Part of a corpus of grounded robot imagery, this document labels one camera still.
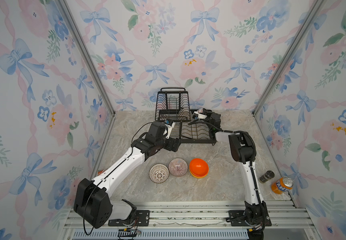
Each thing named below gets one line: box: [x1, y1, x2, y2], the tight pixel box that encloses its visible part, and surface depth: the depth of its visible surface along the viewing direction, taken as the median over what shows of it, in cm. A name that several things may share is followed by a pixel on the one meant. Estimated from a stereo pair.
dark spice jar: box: [259, 170, 275, 184], surface depth 81 cm
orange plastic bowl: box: [189, 158, 210, 178], surface depth 86 cm
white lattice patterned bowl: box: [149, 163, 170, 184], surface depth 88 cm
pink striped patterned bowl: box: [168, 157, 189, 177], surface depth 90 cm
